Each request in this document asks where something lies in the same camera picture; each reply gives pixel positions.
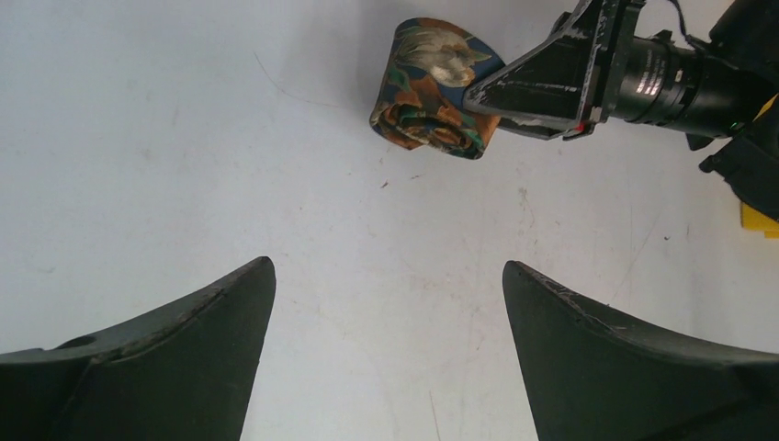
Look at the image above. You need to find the brown green patterned tie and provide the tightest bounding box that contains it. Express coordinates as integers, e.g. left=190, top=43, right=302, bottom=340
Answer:
left=369, top=17, right=505, bottom=160

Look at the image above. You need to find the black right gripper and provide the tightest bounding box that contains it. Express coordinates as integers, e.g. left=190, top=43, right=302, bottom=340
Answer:
left=463, top=1, right=762, bottom=140

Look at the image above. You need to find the yellow plastic tray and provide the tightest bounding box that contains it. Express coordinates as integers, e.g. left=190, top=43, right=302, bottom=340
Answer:
left=739, top=203, right=779, bottom=239

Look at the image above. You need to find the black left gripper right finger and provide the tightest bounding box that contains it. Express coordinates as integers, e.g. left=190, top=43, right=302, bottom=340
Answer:
left=502, top=261, right=778, bottom=440

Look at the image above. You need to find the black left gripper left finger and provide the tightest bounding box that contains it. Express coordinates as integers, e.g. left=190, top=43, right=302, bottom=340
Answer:
left=1, top=257, right=277, bottom=440

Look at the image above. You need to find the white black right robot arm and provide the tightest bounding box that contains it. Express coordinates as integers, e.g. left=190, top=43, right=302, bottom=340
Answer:
left=464, top=0, right=778, bottom=219

